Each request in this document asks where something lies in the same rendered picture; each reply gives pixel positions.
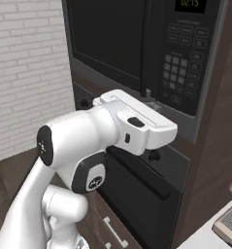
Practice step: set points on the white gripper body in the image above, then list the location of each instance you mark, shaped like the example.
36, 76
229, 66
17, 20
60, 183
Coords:
159, 129

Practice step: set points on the black microwave door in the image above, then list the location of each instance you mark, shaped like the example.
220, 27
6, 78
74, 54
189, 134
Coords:
107, 35

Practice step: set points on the dark brown cabinet housing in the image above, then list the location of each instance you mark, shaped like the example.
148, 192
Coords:
214, 129

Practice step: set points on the black microwave oven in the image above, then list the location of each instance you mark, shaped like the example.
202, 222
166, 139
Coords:
185, 64

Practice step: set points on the brown drawer front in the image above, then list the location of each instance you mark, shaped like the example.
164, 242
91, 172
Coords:
98, 233

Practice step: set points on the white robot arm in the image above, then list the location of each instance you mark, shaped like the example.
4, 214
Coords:
72, 136

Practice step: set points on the black built-in oven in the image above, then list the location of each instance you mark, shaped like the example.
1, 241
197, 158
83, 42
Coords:
159, 201

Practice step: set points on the black oven door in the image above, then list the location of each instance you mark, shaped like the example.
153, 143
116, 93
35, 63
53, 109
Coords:
143, 207

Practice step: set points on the black oven knob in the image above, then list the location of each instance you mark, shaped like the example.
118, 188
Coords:
154, 156
84, 103

